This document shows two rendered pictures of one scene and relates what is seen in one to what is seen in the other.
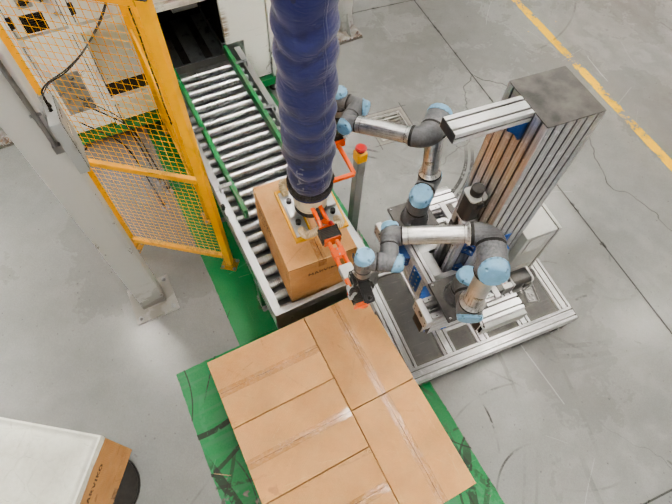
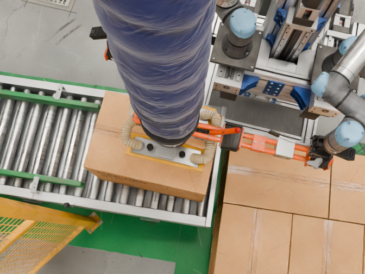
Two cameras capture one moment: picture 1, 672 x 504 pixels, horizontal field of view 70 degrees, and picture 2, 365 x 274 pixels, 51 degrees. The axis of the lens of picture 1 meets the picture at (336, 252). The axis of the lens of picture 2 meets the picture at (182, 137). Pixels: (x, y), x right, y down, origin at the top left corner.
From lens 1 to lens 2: 1.30 m
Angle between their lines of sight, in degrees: 23
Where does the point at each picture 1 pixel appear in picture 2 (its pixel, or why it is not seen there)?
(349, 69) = not seen: outside the picture
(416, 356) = (291, 131)
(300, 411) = (303, 260)
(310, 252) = not seen: hidden behind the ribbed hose
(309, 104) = (203, 57)
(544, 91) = not seen: outside the picture
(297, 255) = (194, 174)
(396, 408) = (347, 182)
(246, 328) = (164, 247)
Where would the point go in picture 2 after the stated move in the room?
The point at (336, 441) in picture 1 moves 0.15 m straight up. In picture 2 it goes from (345, 248) to (357, 248)
